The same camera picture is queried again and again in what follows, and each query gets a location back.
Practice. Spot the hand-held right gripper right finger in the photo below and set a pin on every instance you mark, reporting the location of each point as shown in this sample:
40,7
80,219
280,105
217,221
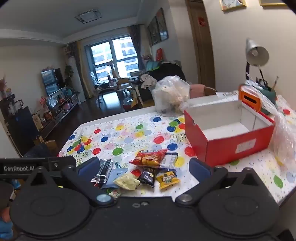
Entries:
198,168

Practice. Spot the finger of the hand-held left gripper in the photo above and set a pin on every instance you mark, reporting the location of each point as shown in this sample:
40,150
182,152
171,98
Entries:
60,163

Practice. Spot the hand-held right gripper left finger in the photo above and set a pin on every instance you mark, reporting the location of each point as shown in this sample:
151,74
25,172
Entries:
89,166

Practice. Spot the silver black snack packet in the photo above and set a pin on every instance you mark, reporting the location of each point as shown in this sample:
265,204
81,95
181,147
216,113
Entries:
104,169

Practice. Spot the blue snack packet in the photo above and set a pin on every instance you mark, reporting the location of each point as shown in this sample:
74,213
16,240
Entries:
113,177

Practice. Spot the white grey snack packet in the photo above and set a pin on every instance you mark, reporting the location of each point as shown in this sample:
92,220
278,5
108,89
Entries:
170,161

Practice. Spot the small yellow snack packet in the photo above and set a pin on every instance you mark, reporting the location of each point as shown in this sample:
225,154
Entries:
168,179

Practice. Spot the green red snack packet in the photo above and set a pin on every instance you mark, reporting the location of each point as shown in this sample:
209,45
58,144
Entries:
113,192

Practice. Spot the red cardboard box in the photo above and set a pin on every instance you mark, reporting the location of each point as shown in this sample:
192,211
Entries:
231,148

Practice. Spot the pale yellow snack packet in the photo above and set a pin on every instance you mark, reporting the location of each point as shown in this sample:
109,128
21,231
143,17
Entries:
127,182

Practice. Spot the red chip packet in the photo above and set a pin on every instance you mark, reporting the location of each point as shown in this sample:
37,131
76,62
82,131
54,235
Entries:
148,158

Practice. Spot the dark navy snack packet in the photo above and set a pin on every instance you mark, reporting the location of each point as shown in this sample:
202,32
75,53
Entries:
148,177

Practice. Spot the person's left hand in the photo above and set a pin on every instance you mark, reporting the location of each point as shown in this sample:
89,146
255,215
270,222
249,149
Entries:
5,215

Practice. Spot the wooden chair with dark cloth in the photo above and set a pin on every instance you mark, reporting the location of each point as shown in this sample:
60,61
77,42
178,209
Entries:
45,148

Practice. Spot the dark cabinet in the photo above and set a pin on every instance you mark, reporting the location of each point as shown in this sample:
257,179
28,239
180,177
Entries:
18,125

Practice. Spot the grey television cabinet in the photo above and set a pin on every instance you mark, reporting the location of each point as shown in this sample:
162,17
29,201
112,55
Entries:
60,109

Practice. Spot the balloon print tablecloth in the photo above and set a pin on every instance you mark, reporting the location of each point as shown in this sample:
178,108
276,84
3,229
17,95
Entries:
138,134

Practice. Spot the pink cloth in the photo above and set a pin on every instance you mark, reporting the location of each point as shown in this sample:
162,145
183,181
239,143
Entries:
196,90

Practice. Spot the wooden coffee table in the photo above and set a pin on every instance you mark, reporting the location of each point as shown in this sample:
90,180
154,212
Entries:
111,91

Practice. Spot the white printed paper packet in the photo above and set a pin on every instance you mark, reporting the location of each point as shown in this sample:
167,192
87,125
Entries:
227,94

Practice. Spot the bag of puffed rice cakes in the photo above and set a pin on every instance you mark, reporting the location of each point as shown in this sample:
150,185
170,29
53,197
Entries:
171,90

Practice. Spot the television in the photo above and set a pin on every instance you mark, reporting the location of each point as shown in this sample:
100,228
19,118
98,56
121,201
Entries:
52,81

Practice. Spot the orange green storage container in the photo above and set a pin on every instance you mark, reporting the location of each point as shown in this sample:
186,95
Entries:
249,99

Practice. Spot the white standing air conditioner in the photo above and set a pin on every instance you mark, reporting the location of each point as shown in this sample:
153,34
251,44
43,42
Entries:
72,74

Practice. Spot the clear plastic bag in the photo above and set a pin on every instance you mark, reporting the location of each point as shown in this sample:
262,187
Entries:
284,136

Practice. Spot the yellow grey curtain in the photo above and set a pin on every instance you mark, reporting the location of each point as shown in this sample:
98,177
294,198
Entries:
79,69

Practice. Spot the dark sofa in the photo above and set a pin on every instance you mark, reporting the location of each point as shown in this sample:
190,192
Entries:
171,71

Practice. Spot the large window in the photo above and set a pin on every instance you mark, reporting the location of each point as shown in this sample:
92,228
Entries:
111,58

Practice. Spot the black brush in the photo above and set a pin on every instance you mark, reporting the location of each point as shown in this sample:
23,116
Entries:
262,76

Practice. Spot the bamboo brush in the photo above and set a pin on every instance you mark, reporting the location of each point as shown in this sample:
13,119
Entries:
275,83

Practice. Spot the silver desk lamp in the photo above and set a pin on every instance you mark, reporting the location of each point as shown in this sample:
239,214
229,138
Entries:
256,53

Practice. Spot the square ceiling light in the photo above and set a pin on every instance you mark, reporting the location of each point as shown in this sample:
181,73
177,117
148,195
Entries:
88,15

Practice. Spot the gold framed picture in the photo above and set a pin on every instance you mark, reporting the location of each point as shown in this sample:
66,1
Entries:
274,2
232,4

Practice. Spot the wooden door frame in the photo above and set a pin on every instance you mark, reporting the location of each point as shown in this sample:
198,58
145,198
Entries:
201,46

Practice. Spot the dark framed wall picture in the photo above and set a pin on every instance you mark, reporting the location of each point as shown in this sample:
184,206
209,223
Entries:
162,24
153,31

